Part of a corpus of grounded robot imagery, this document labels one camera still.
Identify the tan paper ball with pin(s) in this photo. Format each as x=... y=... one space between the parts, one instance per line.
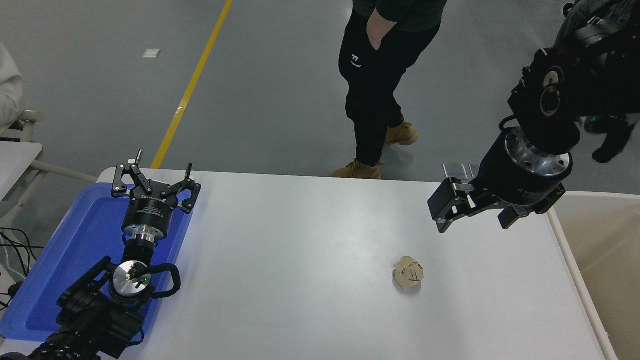
x=407 y=272

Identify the blue plastic tray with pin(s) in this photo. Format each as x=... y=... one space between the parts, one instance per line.
x=75 y=250

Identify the white armrest chair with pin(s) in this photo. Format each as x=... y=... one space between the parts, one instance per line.
x=30 y=117

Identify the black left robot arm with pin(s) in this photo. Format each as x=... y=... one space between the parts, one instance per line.
x=85 y=320

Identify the seated person in white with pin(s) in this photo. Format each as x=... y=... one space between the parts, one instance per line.
x=7 y=85

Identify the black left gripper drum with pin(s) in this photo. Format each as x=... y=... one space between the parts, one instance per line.
x=150 y=212

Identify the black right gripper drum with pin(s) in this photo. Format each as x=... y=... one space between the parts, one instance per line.
x=505 y=180

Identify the black power plug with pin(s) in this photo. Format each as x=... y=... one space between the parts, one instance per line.
x=15 y=289

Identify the metal floor plate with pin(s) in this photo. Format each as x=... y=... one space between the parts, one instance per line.
x=474 y=169
x=454 y=170

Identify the standing person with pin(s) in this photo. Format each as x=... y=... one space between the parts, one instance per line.
x=370 y=75

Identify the large pale bin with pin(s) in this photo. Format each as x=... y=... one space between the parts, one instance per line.
x=610 y=250

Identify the standing person's right hand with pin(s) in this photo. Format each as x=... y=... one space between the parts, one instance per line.
x=375 y=32

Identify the white side table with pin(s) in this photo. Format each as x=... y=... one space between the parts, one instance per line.
x=17 y=160

